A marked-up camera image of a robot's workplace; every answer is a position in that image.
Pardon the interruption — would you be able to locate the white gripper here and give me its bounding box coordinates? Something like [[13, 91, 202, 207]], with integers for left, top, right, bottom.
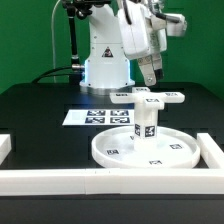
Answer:
[[117, 0, 167, 86]]

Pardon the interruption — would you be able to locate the white cross-shaped table base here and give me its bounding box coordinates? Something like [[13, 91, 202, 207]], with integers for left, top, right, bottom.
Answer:
[[110, 87, 185, 110]]

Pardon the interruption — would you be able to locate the white round table top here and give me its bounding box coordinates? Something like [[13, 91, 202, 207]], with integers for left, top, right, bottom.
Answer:
[[91, 126, 200, 168]]

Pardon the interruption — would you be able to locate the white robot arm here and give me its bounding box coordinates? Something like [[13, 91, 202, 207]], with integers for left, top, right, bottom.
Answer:
[[80, 0, 167, 95]]

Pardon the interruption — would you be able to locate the white marker sheet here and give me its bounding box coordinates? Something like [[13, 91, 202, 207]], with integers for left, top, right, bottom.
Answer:
[[63, 109, 134, 126]]

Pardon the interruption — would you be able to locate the white right fence block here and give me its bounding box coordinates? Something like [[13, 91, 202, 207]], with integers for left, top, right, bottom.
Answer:
[[197, 133, 224, 169]]

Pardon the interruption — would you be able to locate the white fence block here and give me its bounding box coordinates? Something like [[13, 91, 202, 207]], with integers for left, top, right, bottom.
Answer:
[[197, 133, 224, 169], [0, 134, 11, 165]]

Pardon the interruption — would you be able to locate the white left fence block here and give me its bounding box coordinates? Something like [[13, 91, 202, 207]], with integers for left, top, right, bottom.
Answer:
[[0, 134, 11, 165]]

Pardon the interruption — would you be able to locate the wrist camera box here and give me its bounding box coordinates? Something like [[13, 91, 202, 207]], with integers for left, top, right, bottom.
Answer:
[[156, 13, 187, 37]]

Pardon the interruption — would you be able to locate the white cable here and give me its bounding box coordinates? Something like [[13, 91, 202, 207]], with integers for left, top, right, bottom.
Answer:
[[50, 0, 63, 84]]

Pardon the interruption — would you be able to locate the black cable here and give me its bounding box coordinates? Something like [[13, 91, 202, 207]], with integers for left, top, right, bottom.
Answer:
[[31, 66, 83, 84]]

